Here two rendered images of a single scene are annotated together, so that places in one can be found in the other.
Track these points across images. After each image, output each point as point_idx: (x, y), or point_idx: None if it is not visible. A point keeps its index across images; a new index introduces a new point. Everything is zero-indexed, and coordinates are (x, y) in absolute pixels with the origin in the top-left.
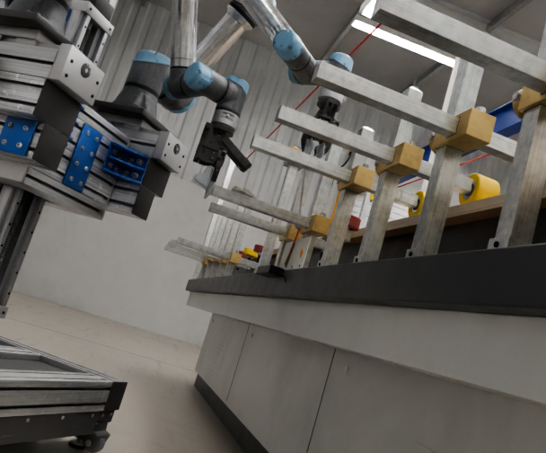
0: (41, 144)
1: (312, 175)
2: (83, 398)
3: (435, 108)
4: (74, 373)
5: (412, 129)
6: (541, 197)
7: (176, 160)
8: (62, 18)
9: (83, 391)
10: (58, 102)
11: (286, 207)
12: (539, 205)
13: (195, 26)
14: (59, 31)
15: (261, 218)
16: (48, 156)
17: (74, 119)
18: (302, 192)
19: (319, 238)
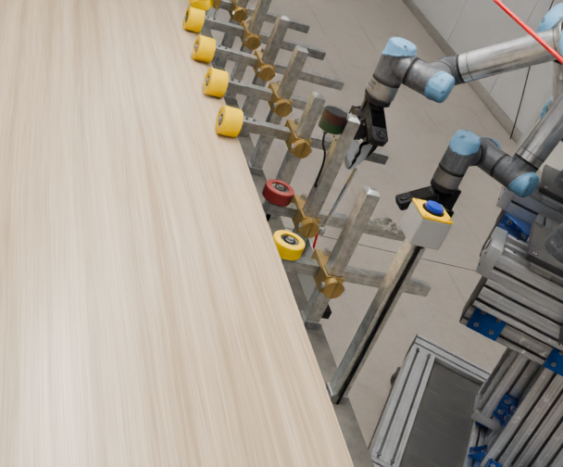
0: (487, 237)
1: (357, 197)
2: (373, 441)
3: (283, 63)
4: (400, 448)
5: (284, 73)
6: (231, 74)
7: (482, 256)
8: None
9: (377, 435)
10: (503, 210)
11: (376, 294)
12: (230, 77)
13: (544, 115)
14: (556, 175)
15: (368, 270)
16: (483, 246)
17: (499, 220)
18: (339, 195)
19: (294, 296)
